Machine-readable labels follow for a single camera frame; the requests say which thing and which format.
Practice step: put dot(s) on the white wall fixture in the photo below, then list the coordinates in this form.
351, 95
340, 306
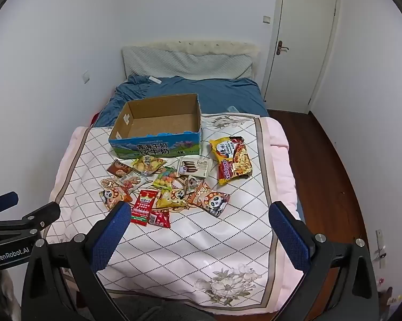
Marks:
380, 247

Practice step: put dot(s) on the white door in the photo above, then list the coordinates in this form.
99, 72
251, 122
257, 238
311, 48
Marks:
301, 57

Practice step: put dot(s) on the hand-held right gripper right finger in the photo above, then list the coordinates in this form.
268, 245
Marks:
289, 237

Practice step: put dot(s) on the grey dotted pillow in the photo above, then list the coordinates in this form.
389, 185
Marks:
187, 63

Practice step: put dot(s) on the cream headboard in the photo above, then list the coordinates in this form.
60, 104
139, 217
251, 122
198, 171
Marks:
201, 44

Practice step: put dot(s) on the white and red snack packet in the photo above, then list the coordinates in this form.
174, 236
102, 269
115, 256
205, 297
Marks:
131, 181

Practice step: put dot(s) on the printed cardboard box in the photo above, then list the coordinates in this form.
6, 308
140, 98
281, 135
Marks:
154, 145

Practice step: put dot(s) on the instant noodle packet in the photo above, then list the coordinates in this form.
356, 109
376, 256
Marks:
232, 160

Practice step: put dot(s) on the white wafer packet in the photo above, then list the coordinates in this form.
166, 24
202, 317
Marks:
194, 168

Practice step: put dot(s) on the large orange panda snack packet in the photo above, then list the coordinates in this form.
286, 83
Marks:
216, 204

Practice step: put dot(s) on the small orange panda snack packet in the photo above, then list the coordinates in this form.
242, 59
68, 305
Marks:
112, 199

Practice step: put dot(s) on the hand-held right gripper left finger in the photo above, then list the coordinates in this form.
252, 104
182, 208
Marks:
110, 237

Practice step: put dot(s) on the colourful ball candy packet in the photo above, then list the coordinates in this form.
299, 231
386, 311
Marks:
164, 178

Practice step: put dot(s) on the small red candy packet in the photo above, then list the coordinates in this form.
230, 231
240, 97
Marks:
160, 219

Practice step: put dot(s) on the long red snack packet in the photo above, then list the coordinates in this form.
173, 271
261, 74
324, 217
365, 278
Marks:
142, 207

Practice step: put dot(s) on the yellow panda snack packet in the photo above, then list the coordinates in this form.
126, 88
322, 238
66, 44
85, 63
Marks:
170, 199

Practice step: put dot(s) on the pale green portrait snack packet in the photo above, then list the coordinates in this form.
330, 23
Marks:
193, 184

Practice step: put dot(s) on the yellow puff snack packet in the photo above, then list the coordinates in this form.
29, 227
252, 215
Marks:
149, 164

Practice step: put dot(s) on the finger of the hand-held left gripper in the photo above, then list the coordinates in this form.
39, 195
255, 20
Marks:
43, 212
2, 202

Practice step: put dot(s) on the small white remote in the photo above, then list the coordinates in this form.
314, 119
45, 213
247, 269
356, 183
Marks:
154, 80

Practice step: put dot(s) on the blue bed sheet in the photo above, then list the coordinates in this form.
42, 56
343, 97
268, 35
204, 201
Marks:
221, 97

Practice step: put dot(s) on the white light switch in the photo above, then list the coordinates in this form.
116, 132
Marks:
266, 19

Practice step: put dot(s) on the brown snack packet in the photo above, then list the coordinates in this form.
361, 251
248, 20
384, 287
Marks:
118, 168

